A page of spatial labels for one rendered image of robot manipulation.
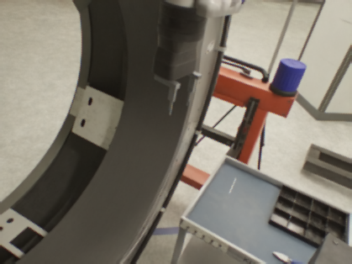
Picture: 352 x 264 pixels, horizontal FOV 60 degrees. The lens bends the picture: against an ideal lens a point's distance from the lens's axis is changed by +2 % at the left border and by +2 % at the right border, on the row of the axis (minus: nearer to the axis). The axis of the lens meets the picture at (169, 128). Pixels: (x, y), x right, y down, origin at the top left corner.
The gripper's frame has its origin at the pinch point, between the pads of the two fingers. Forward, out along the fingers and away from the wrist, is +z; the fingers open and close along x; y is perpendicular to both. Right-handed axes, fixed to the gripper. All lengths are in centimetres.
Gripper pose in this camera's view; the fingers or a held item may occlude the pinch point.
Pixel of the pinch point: (178, 109)
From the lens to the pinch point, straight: 55.0
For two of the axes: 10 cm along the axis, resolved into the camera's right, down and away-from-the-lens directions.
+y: -7.6, -4.5, 4.7
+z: -1.5, 8.2, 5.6
